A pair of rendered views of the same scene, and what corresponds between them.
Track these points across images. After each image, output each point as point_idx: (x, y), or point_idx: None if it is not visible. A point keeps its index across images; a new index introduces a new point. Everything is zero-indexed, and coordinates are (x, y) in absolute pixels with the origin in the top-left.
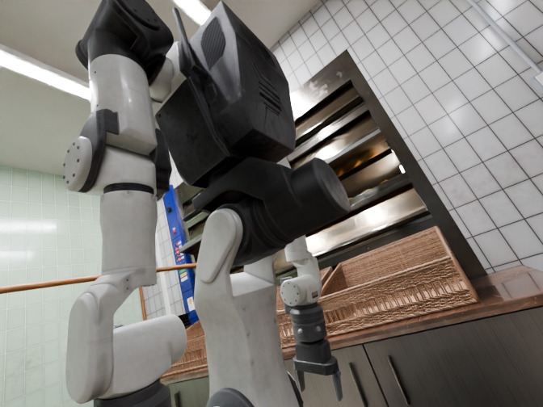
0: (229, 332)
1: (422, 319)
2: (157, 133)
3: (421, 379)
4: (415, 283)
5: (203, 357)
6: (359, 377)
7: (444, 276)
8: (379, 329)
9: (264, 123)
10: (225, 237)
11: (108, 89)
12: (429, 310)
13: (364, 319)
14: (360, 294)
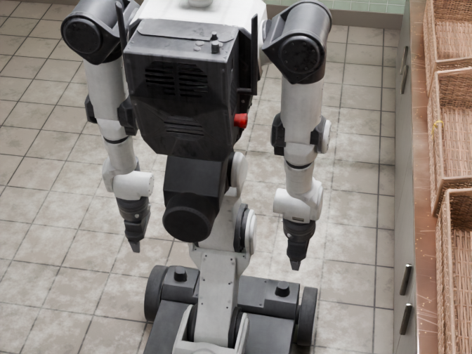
0: None
1: (421, 332)
2: (120, 110)
3: (409, 341)
4: (446, 319)
5: (429, 68)
6: (409, 280)
7: (447, 352)
8: (416, 288)
9: (172, 149)
10: None
11: (88, 86)
12: (439, 341)
13: (439, 267)
14: (445, 253)
